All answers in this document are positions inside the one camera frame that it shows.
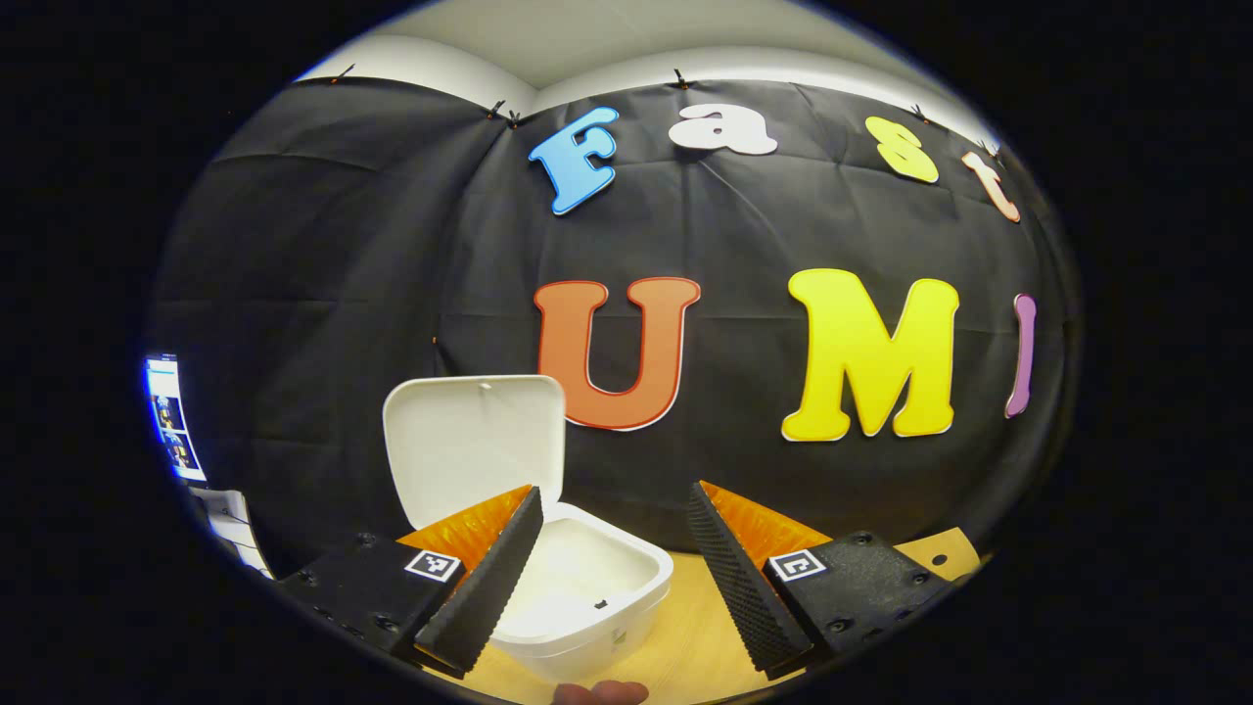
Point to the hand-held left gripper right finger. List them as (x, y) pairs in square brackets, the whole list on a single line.
[(739, 597)]

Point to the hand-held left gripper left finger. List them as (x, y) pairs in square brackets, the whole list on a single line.
[(489, 587)]

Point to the white desktop garbage bin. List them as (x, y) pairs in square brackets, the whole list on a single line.
[(470, 441)]

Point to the wooden desktop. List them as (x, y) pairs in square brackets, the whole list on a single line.
[(685, 636)]

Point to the white box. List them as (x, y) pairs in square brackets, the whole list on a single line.
[(235, 529)]

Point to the black backdrop cloth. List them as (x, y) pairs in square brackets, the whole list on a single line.
[(343, 245)]

